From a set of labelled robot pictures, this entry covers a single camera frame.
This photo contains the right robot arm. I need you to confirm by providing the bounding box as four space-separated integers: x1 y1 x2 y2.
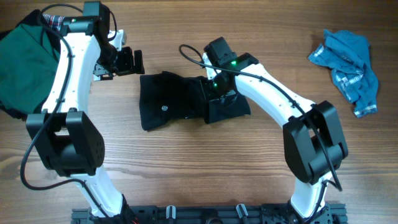
201 37 348 223

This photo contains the green folded cloth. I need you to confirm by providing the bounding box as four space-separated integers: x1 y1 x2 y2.
1 24 60 114

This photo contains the plaid red blue shirt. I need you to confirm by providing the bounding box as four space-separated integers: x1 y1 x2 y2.
43 14 65 32

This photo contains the black folded garment under green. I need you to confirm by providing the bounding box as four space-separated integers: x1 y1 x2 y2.
1 9 60 119

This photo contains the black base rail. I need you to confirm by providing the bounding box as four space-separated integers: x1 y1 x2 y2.
70 203 348 224

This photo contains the blue denim cloth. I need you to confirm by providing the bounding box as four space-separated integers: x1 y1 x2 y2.
308 29 379 118

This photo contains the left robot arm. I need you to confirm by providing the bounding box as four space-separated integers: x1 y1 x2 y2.
26 1 145 223

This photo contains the black shirt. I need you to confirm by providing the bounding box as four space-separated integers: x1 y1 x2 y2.
139 71 251 131

